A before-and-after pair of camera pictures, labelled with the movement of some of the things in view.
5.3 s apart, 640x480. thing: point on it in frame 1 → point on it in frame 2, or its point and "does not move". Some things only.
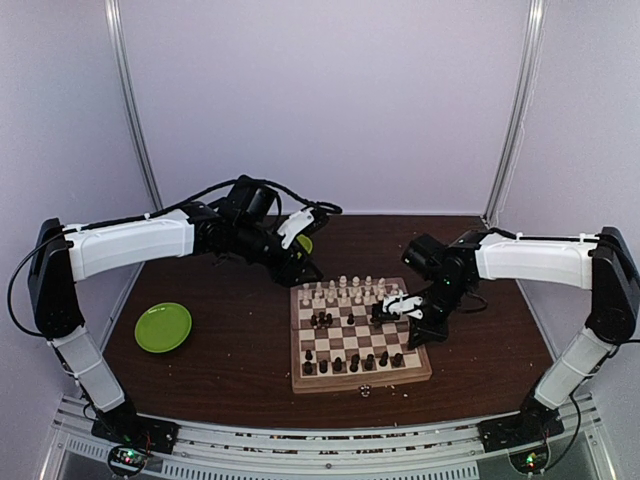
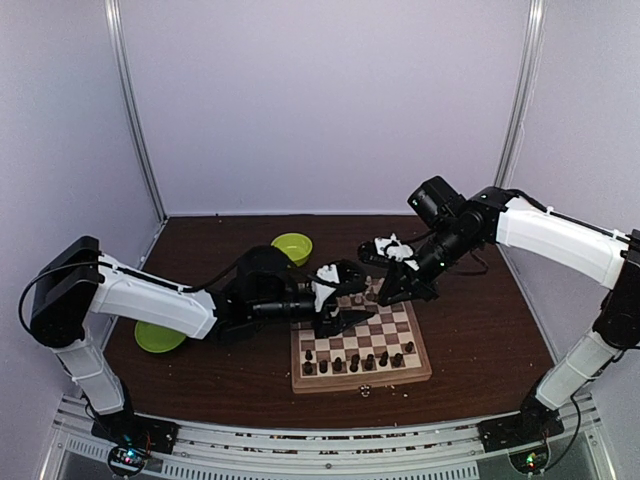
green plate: [163, 327] does not move
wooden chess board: [336, 346] does not move
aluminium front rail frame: [223, 449] does not move
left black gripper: [287, 270] → [336, 324]
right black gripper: [426, 332] → [401, 278]
